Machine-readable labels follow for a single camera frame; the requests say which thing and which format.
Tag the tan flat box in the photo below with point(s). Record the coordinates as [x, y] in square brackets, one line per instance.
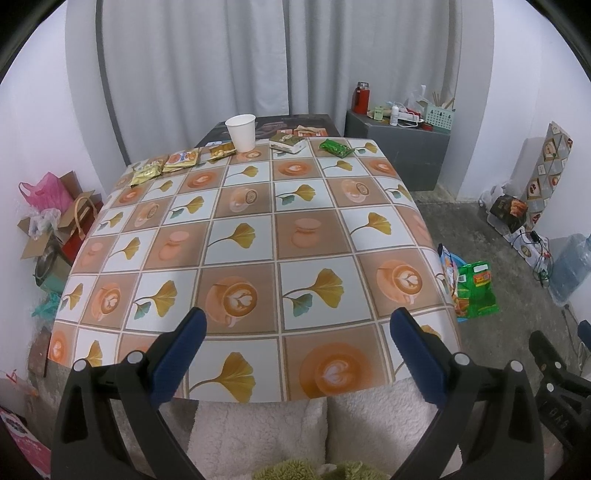
[286, 141]

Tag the grey curtain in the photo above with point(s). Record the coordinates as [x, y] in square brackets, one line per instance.
[277, 55]

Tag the patterned tablecloth roll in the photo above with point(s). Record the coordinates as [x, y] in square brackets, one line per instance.
[551, 170]

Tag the black curved pole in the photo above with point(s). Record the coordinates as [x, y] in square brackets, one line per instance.
[107, 69]

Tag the small white bottle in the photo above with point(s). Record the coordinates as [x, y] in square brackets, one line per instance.
[395, 116]

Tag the gold snack packet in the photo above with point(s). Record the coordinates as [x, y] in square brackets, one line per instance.
[147, 173]

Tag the green snack bag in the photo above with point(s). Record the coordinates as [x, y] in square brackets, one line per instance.
[478, 290]

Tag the large pink snack bag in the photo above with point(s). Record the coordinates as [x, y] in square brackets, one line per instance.
[448, 272]

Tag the small green box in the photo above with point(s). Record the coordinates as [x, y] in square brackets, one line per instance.
[379, 114]

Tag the blue water jug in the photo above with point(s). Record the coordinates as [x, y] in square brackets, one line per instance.
[570, 272]

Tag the teal cardboard box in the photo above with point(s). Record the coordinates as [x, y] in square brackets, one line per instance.
[53, 272]

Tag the orange snack packet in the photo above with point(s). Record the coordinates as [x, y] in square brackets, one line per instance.
[181, 161]

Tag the dark printed flat box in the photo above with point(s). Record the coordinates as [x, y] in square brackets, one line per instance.
[277, 122]

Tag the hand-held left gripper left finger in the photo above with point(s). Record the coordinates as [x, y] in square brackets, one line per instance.
[178, 355]

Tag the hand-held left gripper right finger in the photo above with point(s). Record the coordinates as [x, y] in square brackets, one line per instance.
[418, 360]

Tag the black snack bag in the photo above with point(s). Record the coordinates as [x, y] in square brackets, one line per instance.
[508, 212]

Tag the blue plastic basin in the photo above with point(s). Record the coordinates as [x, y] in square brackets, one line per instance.
[461, 319]

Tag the teal pen holder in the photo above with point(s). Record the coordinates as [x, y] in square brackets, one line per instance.
[438, 120]

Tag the small green snack packet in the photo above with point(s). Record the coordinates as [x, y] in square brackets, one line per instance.
[337, 148]

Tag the small brown snack packet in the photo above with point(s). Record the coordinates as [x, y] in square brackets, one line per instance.
[221, 151]

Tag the red thermos bottle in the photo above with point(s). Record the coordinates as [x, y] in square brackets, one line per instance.
[361, 99]

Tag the pink printed box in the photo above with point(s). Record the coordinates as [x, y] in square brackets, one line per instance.
[21, 443]

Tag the white paper cup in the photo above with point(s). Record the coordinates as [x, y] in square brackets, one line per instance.
[241, 134]

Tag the red gift bag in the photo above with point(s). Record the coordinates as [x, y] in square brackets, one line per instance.
[81, 230]

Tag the grey cabinet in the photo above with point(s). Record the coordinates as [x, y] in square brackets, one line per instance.
[401, 152]

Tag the open cardboard box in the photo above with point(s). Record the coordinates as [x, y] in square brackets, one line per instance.
[34, 247]

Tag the pink plastic bag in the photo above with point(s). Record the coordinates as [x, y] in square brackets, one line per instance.
[46, 191]

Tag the white fluffy cushion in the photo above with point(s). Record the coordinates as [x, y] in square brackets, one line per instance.
[378, 429]
[258, 434]

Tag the green fluffy cloth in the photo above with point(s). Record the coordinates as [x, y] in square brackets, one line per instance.
[295, 470]

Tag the teal crumpled paper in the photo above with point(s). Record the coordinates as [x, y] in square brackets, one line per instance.
[46, 304]

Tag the brown board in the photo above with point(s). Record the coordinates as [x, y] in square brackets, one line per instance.
[39, 353]

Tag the white plastic bag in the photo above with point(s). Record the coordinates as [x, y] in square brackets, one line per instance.
[44, 221]

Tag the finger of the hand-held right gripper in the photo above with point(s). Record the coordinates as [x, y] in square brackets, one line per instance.
[554, 369]

